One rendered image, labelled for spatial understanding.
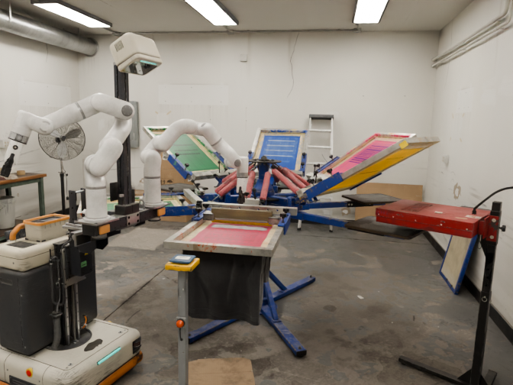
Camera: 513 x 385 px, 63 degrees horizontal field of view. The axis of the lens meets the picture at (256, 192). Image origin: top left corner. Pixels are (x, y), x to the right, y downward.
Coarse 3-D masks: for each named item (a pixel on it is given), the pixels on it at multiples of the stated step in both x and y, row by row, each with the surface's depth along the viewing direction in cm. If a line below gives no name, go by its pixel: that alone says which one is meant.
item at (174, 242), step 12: (192, 228) 256; (276, 228) 254; (168, 240) 224; (180, 240) 236; (276, 240) 229; (216, 252) 217; (228, 252) 216; (240, 252) 215; (252, 252) 213; (264, 252) 212
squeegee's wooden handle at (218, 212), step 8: (216, 208) 275; (224, 208) 276; (216, 216) 276; (224, 216) 275; (232, 216) 274; (240, 216) 273; (248, 216) 272; (256, 216) 271; (264, 216) 270; (272, 216) 269
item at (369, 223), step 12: (300, 216) 330; (312, 216) 324; (324, 216) 320; (372, 216) 313; (348, 228) 304; (360, 228) 278; (372, 228) 276; (384, 228) 277; (396, 228) 278; (408, 228) 279
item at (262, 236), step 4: (268, 228) 267; (260, 232) 257; (264, 232) 258; (268, 232) 258; (260, 236) 249; (264, 236) 249; (256, 240) 241; (260, 240) 241; (236, 244) 231; (240, 244) 231; (244, 244) 231; (248, 244) 231; (252, 244) 231; (256, 244) 232; (260, 244) 232
